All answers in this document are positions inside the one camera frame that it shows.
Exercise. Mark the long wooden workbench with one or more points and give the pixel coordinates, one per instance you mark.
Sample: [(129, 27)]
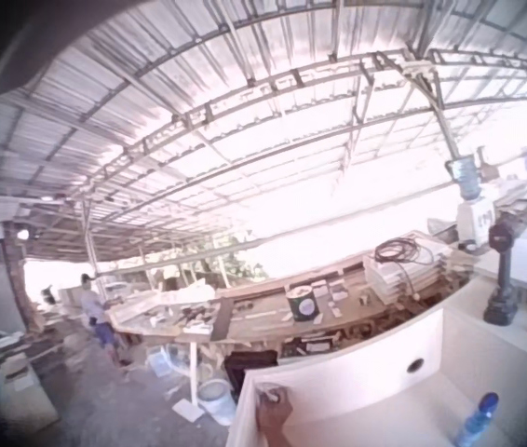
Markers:
[(254, 316)]

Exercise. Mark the person's left fingers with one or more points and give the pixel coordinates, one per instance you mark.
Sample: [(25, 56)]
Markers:
[(276, 396)]

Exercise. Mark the green paint can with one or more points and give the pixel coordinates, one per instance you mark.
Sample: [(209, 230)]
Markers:
[(301, 303)]

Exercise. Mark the clear plastic container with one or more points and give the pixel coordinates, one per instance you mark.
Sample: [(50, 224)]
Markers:
[(158, 361)]

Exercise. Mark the white water dispenser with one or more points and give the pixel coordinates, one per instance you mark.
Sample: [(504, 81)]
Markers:
[(475, 219)]

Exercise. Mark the blue plastic water bottle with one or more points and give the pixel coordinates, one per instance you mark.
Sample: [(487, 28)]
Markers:
[(477, 421)]

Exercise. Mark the white plastic bucket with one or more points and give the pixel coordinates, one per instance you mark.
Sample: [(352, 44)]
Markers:
[(214, 396)]

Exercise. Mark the small white board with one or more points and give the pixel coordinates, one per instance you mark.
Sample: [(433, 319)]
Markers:
[(188, 410)]

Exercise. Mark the round work lamp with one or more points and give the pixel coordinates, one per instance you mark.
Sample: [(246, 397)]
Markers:
[(23, 234)]

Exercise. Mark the person's left hand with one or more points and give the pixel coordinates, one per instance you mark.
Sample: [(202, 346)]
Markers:
[(275, 412)]

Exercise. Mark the blue water jug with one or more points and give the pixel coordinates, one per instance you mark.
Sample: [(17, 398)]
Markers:
[(466, 177)]

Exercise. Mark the black box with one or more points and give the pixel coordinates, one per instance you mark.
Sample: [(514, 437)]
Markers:
[(249, 365)]

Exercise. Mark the stack of white boards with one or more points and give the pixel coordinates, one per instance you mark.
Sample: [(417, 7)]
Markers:
[(412, 274)]

